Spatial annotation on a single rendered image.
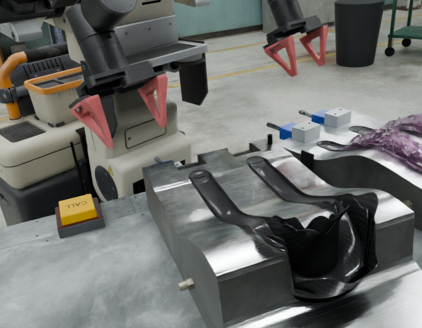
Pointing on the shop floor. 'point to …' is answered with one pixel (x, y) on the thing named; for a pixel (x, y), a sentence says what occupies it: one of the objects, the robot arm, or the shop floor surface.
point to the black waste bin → (357, 31)
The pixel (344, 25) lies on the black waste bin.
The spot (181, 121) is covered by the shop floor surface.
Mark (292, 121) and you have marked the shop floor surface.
